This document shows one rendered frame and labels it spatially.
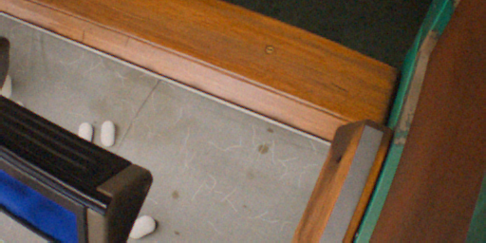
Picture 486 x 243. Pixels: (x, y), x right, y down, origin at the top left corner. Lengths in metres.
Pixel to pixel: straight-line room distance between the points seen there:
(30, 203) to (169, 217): 0.35
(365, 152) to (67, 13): 0.43
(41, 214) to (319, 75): 0.45
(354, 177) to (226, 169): 0.18
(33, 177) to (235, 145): 0.41
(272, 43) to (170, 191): 0.21
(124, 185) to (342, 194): 0.29
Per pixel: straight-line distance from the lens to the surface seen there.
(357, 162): 0.59
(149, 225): 0.68
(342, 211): 0.58
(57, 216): 0.36
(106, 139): 0.71
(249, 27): 0.74
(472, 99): 0.36
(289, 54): 0.73
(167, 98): 0.74
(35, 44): 0.82
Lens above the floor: 1.42
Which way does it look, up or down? 69 degrees down
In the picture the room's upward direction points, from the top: straight up
